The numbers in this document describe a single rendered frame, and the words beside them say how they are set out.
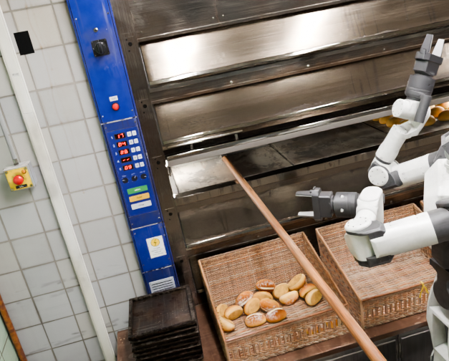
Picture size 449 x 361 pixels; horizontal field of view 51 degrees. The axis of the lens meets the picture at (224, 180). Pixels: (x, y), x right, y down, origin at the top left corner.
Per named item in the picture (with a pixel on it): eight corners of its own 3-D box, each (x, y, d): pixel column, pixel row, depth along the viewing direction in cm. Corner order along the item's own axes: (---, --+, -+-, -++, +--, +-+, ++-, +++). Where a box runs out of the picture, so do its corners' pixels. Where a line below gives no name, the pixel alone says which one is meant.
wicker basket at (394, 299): (318, 273, 246) (312, 227, 236) (414, 246, 253) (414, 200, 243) (361, 331, 201) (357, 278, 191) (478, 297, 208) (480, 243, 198)
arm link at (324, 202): (309, 194, 159) (345, 194, 154) (315, 183, 167) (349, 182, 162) (313, 226, 163) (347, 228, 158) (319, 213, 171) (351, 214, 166)
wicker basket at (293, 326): (205, 305, 237) (195, 258, 227) (309, 275, 246) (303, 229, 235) (228, 372, 192) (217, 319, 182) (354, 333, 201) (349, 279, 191)
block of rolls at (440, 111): (348, 110, 302) (347, 102, 300) (414, 95, 309) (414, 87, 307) (400, 133, 246) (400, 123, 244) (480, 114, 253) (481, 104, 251)
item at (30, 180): (13, 187, 199) (6, 165, 195) (38, 181, 200) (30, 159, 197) (10, 193, 192) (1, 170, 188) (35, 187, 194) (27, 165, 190)
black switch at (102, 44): (94, 56, 186) (87, 29, 182) (109, 54, 187) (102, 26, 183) (94, 57, 182) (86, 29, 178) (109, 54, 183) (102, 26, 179)
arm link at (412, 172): (389, 188, 187) (445, 172, 171) (376, 198, 178) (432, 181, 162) (379, 162, 187) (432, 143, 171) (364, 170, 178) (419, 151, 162)
